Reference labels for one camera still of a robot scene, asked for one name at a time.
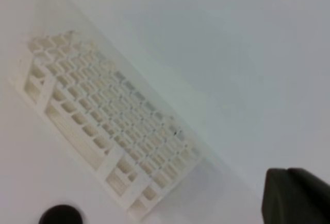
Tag black plastic scoop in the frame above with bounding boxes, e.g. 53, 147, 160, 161
38, 204, 83, 224

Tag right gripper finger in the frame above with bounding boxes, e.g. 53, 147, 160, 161
261, 168, 329, 224

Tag white test tube rack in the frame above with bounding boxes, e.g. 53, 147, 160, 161
13, 31, 201, 220

